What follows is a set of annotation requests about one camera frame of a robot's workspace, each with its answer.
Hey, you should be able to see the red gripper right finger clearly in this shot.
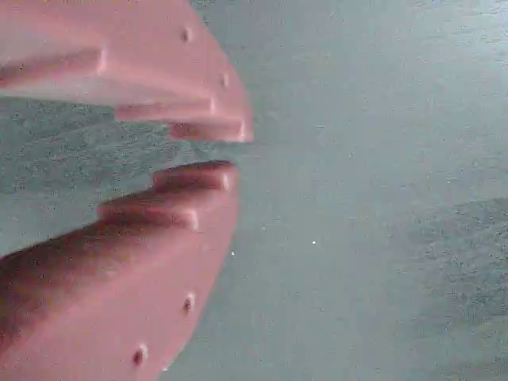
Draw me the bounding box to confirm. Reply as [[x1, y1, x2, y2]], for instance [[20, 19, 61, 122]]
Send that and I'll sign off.
[[0, 0, 256, 143]]

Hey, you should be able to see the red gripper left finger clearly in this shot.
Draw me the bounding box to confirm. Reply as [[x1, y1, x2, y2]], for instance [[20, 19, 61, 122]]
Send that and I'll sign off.
[[0, 160, 240, 381]]

